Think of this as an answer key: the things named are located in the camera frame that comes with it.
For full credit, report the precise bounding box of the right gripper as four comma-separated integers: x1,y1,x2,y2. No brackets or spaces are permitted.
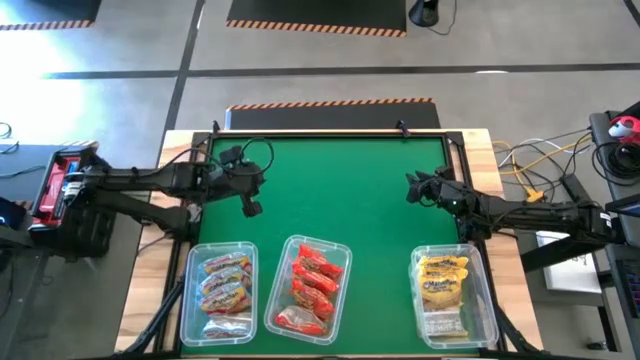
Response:
405,167,476,216

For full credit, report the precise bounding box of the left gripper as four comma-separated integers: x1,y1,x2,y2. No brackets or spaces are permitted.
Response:
207,147,266,218

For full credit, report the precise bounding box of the blue-edged Maruchan ramen packet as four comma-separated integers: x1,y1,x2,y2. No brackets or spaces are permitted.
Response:
198,267,254,296
202,251,254,275
199,284,253,317

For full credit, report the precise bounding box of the yellow Saucy Noods packet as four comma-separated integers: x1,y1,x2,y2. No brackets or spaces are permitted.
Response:
417,254,470,271
418,266,470,284

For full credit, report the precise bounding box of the red Saucy Noods packet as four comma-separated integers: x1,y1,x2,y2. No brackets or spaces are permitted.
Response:
297,243,345,280
289,279,335,321
292,263,340,296

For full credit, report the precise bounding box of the yellow Maruchan ramen packet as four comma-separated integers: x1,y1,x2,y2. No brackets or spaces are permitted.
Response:
423,309,470,339
419,277,465,312

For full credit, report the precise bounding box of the clear plastic bin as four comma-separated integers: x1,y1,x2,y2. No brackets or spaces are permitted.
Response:
263,234,354,346
409,243,500,350
179,240,260,347

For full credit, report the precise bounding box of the black metal bar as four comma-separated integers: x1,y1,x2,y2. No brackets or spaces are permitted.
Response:
519,234,606,274

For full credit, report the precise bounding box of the black lamp base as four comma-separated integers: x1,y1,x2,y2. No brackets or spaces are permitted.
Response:
408,0,441,29

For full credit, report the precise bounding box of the white paper sheet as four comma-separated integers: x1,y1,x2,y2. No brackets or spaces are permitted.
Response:
535,230,604,295

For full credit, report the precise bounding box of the black plastic crate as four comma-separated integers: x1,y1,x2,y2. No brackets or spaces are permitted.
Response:
28,146,125,260

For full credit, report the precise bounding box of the black side desk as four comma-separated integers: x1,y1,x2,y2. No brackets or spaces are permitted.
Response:
588,102,640,236

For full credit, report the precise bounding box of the red toolbox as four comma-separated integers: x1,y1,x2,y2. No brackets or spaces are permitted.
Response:
38,155,82,214

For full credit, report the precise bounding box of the red and white device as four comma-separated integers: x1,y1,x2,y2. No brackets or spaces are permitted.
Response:
608,115,640,146

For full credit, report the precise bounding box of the black device blue light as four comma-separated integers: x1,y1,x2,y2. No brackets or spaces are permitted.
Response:
0,196,29,232

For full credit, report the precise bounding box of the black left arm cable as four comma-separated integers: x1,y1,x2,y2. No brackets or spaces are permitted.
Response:
164,137,275,176

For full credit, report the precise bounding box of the yellow cable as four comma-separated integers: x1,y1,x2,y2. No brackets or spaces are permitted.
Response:
492,135,594,204

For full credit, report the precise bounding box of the white cable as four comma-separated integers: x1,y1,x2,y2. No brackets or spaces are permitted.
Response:
497,138,566,166

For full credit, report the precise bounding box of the black aluminium table frame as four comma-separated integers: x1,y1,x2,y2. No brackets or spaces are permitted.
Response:
119,119,541,360

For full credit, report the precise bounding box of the coiled black cable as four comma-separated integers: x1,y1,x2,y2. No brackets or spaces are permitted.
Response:
592,141,640,180

